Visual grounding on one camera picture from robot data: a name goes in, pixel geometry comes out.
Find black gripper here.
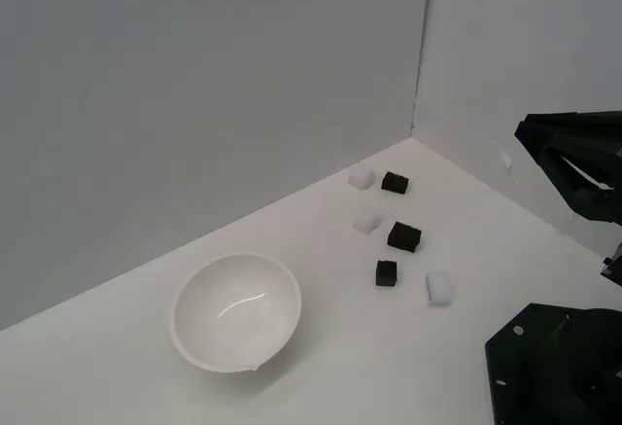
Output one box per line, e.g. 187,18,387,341
514,109,622,292

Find large black foam cube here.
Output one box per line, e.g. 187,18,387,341
386,221,423,255

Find small black foam cube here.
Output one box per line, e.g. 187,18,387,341
374,260,401,291

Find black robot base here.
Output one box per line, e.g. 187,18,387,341
484,302,622,425

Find white ceramic bowl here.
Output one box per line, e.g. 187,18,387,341
168,251,303,373

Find white foam cube blue print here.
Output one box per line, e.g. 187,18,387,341
425,270,458,308

